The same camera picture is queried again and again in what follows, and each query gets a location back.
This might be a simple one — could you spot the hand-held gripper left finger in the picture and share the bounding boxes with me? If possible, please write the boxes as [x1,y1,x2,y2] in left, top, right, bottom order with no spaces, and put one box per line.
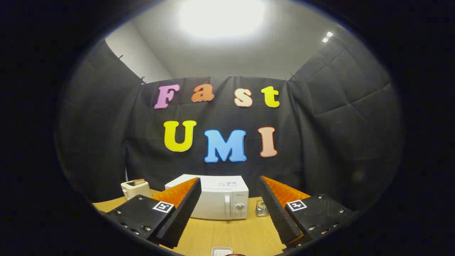
[105,177,202,249]

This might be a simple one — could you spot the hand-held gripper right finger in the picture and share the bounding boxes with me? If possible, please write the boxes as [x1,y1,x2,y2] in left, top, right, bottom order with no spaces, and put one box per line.
[258,176,356,249]

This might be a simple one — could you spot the white toaster oven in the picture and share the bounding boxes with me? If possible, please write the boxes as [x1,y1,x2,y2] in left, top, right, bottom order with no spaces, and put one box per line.
[165,174,249,220]

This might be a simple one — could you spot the cream bread toaster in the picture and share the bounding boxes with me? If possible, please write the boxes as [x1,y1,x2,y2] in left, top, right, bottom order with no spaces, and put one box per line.
[121,180,152,200]

